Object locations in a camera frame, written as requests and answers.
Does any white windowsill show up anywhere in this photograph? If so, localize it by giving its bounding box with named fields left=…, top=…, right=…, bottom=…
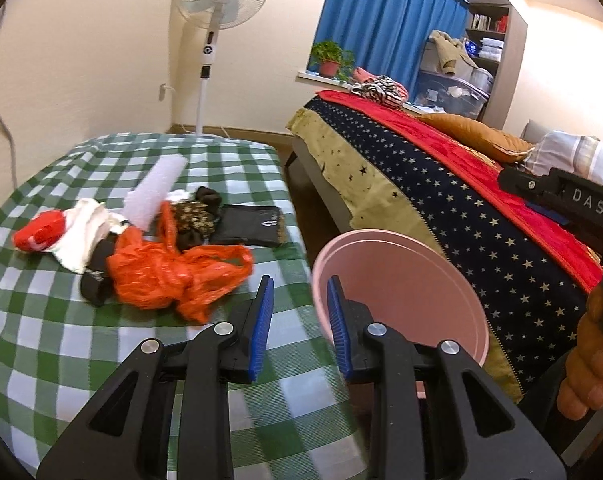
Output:
left=296, top=71, right=432, bottom=112

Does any black packet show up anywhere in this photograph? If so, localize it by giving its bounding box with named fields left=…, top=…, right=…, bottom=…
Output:
left=214, top=205, right=287, bottom=249

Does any black gold patterned cloth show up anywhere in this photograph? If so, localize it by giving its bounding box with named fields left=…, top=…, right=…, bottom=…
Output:
left=174, top=186, right=224, bottom=251

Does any orange pillow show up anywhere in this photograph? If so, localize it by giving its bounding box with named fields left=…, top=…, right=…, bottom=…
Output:
left=419, top=112, right=535, bottom=163

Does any silver metal pot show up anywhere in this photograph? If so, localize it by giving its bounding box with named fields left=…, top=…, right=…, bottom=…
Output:
left=469, top=66, right=495, bottom=94

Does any grey wall cable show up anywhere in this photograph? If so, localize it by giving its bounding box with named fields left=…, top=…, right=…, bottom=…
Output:
left=0, top=10, right=19, bottom=191

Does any black white striped cloth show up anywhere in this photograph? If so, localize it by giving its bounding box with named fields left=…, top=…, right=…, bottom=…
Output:
left=351, top=76, right=409, bottom=110

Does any translucent plastic storage box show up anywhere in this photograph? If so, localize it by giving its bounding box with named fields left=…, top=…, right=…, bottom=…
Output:
left=414, top=67, right=492, bottom=121

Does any orange plastic bag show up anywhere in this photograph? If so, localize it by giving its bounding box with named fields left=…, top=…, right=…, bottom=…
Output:
left=106, top=200, right=255, bottom=325

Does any blue curtain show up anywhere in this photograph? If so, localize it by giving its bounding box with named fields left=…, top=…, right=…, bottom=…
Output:
left=314, top=0, right=469, bottom=93

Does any pink plastic bin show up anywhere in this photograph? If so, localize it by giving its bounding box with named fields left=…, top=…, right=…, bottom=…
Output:
left=311, top=229, right=491, bottom=401

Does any red blanket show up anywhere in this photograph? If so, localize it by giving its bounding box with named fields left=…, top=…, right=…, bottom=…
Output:
left=314, top=89, right=603, bottom=293

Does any red and white wrapper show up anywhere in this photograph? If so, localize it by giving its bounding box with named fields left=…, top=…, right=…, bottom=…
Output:
left=12, top=210, right=67, bottom=253

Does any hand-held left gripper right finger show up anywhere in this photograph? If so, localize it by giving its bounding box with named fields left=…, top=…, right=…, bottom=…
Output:
left=326, top=275, right=567, bottom=480

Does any pink cloth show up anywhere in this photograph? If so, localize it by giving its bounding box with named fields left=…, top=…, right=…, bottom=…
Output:
left=351, top=66, right=382, bottom=85

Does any green checkered tablecloth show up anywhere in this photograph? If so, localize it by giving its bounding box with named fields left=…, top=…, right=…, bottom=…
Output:
left=0, top=132, right=367, bottom=478

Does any pale plaid pillow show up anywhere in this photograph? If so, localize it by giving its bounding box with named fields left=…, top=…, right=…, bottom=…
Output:
left=524, top=130, right=603, bottom=196

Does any black printed sock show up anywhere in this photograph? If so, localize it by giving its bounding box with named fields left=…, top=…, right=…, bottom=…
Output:
left=80, top=232, right=132, bottom=307

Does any star patterned bed cover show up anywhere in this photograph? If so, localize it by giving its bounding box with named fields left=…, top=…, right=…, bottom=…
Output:
left=286, top=91, right=603, bottom=403

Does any potted green plant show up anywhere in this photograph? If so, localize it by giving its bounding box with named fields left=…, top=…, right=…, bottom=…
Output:
left=309, top=40, right=357, bottom=83

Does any wooden bookshelf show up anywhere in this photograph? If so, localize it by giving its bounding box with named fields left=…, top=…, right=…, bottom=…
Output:
left=464, top=2, right=527, bottom=131

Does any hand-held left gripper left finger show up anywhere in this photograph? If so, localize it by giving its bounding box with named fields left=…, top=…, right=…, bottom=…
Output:
left=36, top=275, right=275, bottom=480

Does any person's right hand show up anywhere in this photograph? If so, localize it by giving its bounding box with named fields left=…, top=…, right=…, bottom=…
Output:
left=556, top=290, right=603, bottom=421

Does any clear bubble wrap sheet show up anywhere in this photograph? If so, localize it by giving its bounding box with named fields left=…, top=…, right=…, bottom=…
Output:
left=122, top=154, right=189, bottom=233

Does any khaki coat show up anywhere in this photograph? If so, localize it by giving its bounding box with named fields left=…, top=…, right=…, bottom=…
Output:
left=428, top=30, right=477, bottom=77

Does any white fan power cable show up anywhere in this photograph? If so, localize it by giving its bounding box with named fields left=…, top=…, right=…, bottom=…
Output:
left=170, top=121, right=244, bottom=137

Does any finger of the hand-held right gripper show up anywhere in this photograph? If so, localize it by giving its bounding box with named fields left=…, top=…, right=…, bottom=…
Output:
left=526, top=200, right=570, bottom=227
left=498, top=166, right=565, bottom=201

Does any white tissue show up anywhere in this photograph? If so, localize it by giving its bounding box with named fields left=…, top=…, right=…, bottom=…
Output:
left=51, top=198, right=130, bottom=275

